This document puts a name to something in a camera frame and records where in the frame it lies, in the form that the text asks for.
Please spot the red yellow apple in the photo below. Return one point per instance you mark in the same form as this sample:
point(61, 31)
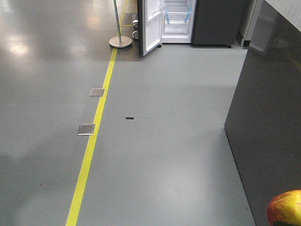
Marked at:
point(285, 209)

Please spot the chrome stanchion post far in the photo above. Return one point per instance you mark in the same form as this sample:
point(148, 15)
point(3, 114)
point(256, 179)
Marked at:
point(135, 24)

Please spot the metal floor socket plate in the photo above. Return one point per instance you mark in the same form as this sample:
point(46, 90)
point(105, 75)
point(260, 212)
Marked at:
point(96, 92)

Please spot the dark grey fridge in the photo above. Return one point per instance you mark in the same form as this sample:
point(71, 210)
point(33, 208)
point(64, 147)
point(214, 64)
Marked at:
point(195, 22)

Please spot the silver sign stand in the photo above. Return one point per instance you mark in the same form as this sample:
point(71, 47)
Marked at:
point(119, 41)

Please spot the grey floor sign sticker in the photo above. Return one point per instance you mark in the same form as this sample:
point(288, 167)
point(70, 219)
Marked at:
point(129, 18)

